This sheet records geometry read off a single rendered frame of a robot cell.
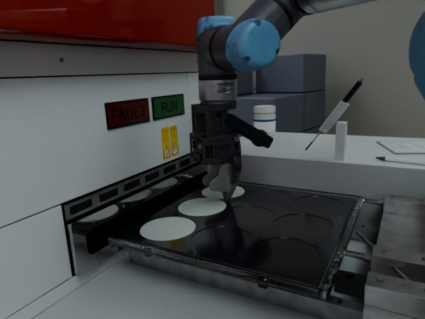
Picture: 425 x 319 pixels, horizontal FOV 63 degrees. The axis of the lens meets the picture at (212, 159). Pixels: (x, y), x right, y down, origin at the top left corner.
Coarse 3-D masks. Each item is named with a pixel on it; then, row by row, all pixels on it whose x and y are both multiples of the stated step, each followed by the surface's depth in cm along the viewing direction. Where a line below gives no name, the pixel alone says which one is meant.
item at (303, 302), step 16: (144, 256) 64; (176, 272) 61; (192, 272) 59; (208, 272) 58; (224, 288) 57; (240, 288) 55; (256, 288) 54; (272, 288) 52; (272, 304) 53; (288, 304) 52; (304, 304) 50; (320, 304) 49; (336, 304) 48; (352, 304) 48
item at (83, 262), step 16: (176, 176) 81; (192, 176) 87; (144, 192) 71; (160, 192) 76; (96, 208) 62; (112, 208) 63; (128, 208) 67; (80, 224) 57; (96, 224) 60; (80, 240) 58; (80, 256) 58; (96, 256) 61; (80, 272) 58
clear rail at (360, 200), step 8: (360, 200) 71; (360, 208) 68; (352, 216) 63; (352, 224) 60; (344, 232) 58; (344, 240) 55; (336, 248) 53; (344, 248) 53; (336, 256) 50; (336, 264) 48; (328, 272) 46; (328, 280) 44; (328, 288) 43
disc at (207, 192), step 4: (208, 188) 84; (236, 188) 83; (240, 188) 83; (204, 192) 81; (208, 192) 81; (212, 192) 80; (216, 192) 80; (220, 192) 80; (236, 192) 80; (240, 192) 80; (208, 196) 78; (212, 196) 78; (216, 196) 78; (220, 196) 78; (232, 196) 77; (236, 196) 77
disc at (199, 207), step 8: (192, 200) 76; (200, 200) 76; (208, 200) 75; (216, 200) 75; (184, 208) 72; (192, 208) 71; (200, 208) 71; (208, 208) 71; (216, 208) 71; (224, 208) 70
